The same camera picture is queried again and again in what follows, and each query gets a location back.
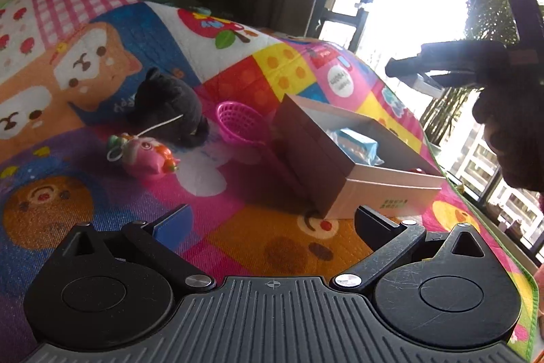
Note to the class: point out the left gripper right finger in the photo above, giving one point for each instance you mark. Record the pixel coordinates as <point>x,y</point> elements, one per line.
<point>393,245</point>

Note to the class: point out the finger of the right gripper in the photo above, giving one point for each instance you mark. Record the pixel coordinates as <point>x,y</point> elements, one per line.
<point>459,56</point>

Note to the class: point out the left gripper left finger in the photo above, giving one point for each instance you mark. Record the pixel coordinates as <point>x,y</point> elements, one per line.
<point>154,244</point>

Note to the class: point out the pink cat squishy toy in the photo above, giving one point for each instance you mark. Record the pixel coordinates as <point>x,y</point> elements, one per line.
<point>141,157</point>

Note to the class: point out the blue white wipes packet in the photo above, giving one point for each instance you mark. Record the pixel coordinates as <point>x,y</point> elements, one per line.
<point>360,148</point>

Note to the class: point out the magenta plastic basket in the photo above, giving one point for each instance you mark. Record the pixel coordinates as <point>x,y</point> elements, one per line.
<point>241,125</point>

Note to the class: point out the grey battery charger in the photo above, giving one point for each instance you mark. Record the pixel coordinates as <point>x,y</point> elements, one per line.
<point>424,84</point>

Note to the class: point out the potted palm plant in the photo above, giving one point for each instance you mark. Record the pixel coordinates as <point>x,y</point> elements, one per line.
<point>486,20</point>

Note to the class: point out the pink cardboard box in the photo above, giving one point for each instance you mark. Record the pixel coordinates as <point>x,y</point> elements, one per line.
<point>405,184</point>

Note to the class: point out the black plush toy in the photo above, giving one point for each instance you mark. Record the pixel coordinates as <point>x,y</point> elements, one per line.
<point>169,110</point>

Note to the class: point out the colourful cartoon play mat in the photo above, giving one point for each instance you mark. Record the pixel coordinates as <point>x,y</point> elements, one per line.
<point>70,292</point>

